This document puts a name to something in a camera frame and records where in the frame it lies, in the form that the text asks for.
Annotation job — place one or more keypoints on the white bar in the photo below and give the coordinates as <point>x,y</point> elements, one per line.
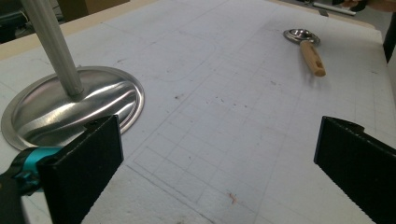
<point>334,8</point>

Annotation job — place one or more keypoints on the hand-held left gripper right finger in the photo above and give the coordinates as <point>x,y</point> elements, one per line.
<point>361,168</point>

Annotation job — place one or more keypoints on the white grid mat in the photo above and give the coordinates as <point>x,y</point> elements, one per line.
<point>218,124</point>

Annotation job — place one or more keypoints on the metal stand with round base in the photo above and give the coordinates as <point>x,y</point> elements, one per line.
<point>93,102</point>

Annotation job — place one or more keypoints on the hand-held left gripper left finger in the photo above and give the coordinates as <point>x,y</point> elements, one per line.
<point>81,168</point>

